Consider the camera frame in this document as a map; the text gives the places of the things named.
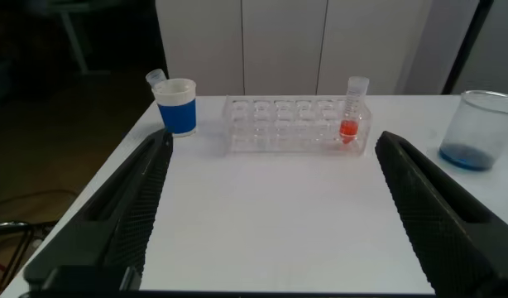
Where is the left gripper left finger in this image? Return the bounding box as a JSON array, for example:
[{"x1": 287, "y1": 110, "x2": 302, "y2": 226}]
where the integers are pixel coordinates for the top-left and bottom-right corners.
[{"x1": 22, "y1": 127, "x2": 175, "y2": 293}]

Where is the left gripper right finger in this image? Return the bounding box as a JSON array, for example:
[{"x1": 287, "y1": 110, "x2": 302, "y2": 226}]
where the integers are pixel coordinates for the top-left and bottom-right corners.
[{"x1": 374, "y1": 131, "x2": 508, "y2": 298}]

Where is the blue liquid test tube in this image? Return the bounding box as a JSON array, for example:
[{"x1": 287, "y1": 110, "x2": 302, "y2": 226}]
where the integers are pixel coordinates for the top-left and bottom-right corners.
[{"x1": 145, "y1": 68, "x2": 168, "y2": 89}]

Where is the clear glass beaker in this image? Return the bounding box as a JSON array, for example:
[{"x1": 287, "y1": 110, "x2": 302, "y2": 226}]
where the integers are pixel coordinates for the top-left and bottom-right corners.
[{"x1": 439, "y1": 89, "x2": 508, "y2": 172}]

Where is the red liquid test tube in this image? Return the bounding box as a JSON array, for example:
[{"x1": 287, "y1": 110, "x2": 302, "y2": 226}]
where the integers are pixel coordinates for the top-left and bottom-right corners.
[{"x1": 338, "y1": 75, "x2": 370, "y2": 145}]

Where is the clear acrylic test tube rack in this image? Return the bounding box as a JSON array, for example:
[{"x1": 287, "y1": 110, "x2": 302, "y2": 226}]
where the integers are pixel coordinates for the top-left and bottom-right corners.
[{"x1": 222, "y1": 95, "x2": 373, "y2": 157}]

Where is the white blue paper cup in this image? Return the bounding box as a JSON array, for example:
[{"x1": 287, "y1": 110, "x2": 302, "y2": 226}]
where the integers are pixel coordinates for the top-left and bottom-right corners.
[{"x1": 151, "y1": 78, "x2": 197, "y2": 138}]

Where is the white partition panel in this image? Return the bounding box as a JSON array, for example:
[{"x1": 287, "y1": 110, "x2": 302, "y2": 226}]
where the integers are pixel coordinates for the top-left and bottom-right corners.
[
  {"x1": 154, "y1": 0, "x2": 482, "y2": 97},
  {"x1": 450, "y1": 0, "x2": 508, "y2": 95}
]

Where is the white office desk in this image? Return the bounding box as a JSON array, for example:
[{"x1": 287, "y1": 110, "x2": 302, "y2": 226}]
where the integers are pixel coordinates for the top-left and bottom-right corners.
[{"x1": 46, "y1": 0, "x2": 114, "y2": 76}]

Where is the silver metal frame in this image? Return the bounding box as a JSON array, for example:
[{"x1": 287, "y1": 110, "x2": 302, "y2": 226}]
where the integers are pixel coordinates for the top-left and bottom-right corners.
[{"x1": 0, "y1": 220, "x2": 59, "y2": 293}]

